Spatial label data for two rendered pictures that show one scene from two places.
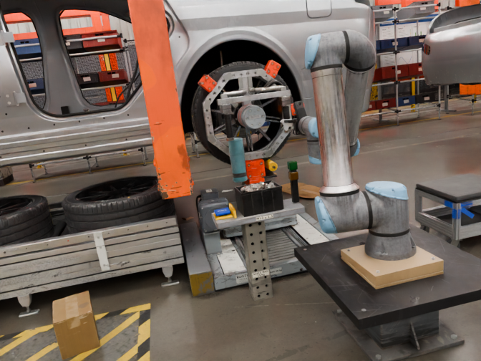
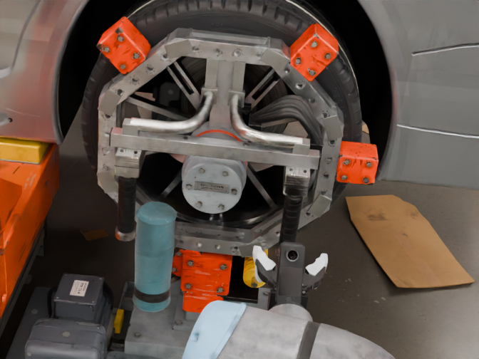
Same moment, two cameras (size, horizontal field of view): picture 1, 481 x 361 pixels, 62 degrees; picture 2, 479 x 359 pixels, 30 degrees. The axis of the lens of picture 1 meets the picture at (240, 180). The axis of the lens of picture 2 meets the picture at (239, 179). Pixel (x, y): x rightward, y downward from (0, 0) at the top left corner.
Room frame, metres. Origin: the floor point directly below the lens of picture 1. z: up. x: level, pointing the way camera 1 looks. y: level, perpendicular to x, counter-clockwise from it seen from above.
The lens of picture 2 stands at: (0.73, -0.48, 1.84)
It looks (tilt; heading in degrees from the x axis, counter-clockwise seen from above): 31 degrees down; 11
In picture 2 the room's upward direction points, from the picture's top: 6 degrees clockwise
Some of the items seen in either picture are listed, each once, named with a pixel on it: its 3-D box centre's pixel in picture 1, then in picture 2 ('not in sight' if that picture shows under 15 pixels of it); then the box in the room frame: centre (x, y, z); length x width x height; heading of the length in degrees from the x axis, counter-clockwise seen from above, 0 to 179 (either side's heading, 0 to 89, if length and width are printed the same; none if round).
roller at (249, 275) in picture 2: (268, 163); (256, 250); (2.59, -0.20, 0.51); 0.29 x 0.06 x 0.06; 11
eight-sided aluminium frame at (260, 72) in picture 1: (248, 115); (218, 149); (2.47, -0.10, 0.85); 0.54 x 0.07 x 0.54; 101
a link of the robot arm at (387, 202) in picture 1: (384, 205); not in sight; (1.44, -0.54, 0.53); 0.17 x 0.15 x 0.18; 88
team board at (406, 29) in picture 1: (413, 64); not in sight; (7.79, -3.55, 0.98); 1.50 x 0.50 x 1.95; 100
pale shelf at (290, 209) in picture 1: (257, 213); not in sight; (1.83, -0.06, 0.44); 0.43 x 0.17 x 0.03; 101
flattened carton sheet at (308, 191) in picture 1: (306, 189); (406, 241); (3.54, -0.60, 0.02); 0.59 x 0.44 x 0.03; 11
